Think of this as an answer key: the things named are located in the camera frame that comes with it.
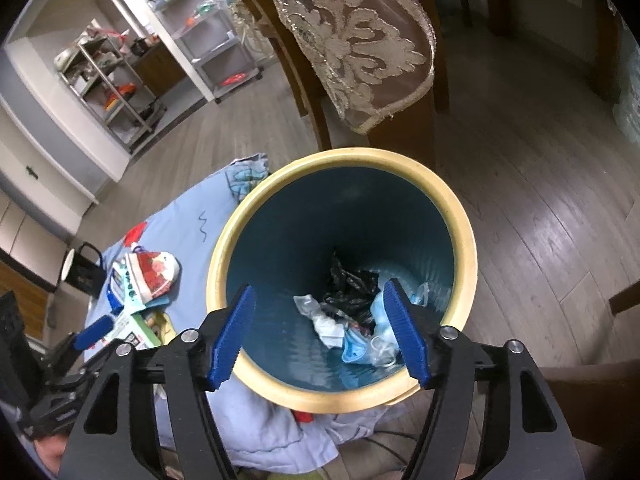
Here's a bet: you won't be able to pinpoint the clear plastic wrapper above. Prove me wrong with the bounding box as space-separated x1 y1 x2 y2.
292 294 326 321

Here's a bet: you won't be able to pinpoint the white door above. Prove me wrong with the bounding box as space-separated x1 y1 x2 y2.
0 100 131 206

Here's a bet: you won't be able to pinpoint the beige cabinet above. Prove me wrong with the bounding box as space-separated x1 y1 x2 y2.
0 195 71 286

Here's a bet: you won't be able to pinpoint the green carton box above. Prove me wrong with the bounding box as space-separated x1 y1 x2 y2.
107 310 166 351

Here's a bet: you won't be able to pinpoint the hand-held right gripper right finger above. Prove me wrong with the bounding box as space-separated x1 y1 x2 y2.
382 278 586 480

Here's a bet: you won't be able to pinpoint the white trolley rack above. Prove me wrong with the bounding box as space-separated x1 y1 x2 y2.
150 0 263 103

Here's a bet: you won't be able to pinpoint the black plastic bag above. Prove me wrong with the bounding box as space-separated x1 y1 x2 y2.
320 252 383 336

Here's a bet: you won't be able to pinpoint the metal shelf rack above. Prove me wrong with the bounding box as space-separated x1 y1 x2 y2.
55 25 168 153

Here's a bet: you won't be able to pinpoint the white rice cooker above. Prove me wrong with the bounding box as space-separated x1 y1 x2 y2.
54 49 83 71

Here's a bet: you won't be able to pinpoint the dark wooden dining chair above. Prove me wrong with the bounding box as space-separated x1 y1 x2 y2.
207 0 331 146

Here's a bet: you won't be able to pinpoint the blue wet wipes pack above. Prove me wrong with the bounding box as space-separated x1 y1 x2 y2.
106 251 181 313

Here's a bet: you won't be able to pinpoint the wooden dining table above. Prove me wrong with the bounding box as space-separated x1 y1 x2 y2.
310 0 621 171

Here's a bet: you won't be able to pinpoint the orange plastic shelf items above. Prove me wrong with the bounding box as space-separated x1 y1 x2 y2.
102 82 137 110

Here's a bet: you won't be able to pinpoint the wooden kitchen cabinet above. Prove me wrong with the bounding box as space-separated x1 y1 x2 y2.
132 42 188 96

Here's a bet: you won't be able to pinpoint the printed blue blanket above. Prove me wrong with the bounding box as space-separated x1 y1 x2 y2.
82 152 391 466

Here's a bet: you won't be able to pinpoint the blue face mask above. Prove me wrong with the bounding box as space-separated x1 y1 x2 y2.
341 292 401 366

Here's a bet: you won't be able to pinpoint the blue bin with yellow rim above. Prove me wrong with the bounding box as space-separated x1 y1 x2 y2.
206 147 478 414

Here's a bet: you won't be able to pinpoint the black mug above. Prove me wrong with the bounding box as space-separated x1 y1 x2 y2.
61 242 105 296

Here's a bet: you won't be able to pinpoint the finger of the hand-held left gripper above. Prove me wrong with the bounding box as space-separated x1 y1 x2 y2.
50 342 121 386
72 316 115 352

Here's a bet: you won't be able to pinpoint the beige lace table cover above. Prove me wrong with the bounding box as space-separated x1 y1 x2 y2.
260 0 437 136

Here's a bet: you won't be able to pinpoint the white twisted paper tissue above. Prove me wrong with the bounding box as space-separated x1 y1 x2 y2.
312 315 346 348

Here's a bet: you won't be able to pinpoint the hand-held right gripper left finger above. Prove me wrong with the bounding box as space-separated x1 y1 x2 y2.
60 284 257 480

